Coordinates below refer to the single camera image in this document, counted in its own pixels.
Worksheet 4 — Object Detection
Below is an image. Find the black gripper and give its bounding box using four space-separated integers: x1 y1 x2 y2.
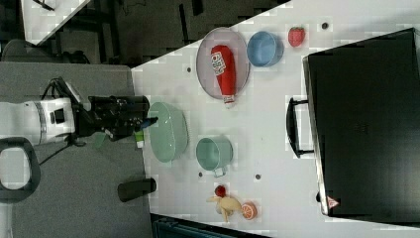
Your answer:
74 96 158 141

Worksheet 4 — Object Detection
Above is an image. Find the red plush ketchup bottle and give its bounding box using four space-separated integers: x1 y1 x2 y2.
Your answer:
211 45 237 109

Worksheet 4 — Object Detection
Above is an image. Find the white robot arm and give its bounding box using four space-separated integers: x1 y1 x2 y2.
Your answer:
1 96 158 203

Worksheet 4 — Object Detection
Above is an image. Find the pale pink round plate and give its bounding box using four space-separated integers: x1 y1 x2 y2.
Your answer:
196 28 250 99

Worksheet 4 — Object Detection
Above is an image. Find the green white marker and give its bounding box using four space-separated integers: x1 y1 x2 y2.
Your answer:
134 131 145 149

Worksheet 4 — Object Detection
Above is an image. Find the large green oval bowl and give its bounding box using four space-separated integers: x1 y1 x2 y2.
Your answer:
149 102 188 163

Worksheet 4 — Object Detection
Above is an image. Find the small red toy fruit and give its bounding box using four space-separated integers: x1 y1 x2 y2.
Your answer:
214 185 226 197

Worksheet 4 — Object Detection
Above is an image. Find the orange slice toy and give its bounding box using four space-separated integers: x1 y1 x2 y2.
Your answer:
242 201 258 220

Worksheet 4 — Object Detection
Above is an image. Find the blue bowl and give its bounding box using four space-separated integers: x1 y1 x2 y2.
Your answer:
247 31 284 67

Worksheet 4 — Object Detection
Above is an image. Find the red toy strawberry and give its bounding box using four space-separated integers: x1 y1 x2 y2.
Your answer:
288 27 305 48

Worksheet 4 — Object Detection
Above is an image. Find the green cup with handle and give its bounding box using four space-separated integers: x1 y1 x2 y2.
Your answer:
195 136 233 178

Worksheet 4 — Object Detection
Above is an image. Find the black oven with handle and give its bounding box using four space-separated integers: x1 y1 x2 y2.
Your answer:
302 28 420 227

